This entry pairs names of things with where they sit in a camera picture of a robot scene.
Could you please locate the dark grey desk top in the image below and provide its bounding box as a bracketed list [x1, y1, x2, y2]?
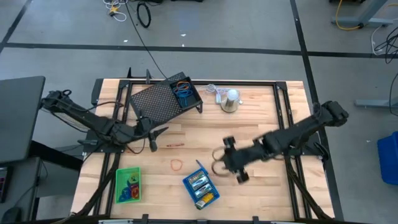
[0, 75, 47, 165]

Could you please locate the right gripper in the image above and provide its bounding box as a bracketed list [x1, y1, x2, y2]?
[210, 141, 269, 185]

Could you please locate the table lamp with white bulb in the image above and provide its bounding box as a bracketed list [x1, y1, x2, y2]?
[220, 89, 241, 114]

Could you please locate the yellow floor cable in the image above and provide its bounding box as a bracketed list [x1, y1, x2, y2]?
[335, 0, 364, 32]

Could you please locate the blue floor bin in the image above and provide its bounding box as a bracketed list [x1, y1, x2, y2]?
[377, 131, 398, 187]

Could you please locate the white yellow cable bundle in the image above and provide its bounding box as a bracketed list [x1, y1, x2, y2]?
[102, 0, 128, 23]

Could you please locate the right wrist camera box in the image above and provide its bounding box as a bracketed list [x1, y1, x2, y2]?
[222, 136, 238, 149]

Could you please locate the black perforated metal riser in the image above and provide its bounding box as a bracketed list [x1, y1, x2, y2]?
[129, 71, 205, 126]

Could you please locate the long black floor cable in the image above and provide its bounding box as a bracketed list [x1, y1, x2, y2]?
[123, 0, 169, 80]

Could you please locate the green plastic tray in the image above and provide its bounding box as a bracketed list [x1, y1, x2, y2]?
[114, 167, 142, 205]

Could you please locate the teal rubber band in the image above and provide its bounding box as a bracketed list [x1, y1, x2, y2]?
[172, 86, 193, 98]
[177, 93, 193, 107]

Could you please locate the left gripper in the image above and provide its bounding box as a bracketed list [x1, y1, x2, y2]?
[135, 116, 170, 141]

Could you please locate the black cable bundle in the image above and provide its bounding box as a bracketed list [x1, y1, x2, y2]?
[372, 26, 398, 65]

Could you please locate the blue plastic slotted basket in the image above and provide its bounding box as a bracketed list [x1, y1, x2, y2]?
[182, 167, 221, 210]

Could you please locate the black plastic slotted basket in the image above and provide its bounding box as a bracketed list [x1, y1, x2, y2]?
[169, 76, 204, 110]

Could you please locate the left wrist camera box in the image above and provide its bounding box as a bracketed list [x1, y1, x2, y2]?
[148, 133, 159, 153]

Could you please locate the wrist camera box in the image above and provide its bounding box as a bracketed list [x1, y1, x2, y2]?
[148, 133, 159, 153]
[222, 136, 238, 149]

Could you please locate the black aluminium rig frame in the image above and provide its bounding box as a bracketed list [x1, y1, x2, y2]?
[81, 67, 336, 224]

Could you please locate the black computer mouse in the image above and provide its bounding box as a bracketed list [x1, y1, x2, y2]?
[1, 206, 22, 224]

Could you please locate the black keyboard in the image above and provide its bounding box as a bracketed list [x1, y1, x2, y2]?
[0, 167, 9, 203]

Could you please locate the small grey box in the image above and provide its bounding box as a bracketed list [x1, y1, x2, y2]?
[187, 171, 208, 185]

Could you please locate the small yellow object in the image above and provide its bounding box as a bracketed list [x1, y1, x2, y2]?
[195, 192, 216, 208]

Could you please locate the grey desk foot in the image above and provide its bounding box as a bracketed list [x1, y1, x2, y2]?
[330, 0, 395, 28]
[355, 98, 398, 110]

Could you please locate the coiled black floor cable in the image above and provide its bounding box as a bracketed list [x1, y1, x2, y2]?
[136, 1, 152, 29]

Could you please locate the white lamp cable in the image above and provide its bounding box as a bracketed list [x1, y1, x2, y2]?
[203, 83, 244, 106]

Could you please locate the thin red rubber band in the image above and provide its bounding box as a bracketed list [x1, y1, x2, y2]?
[170, 159, 184, 172]

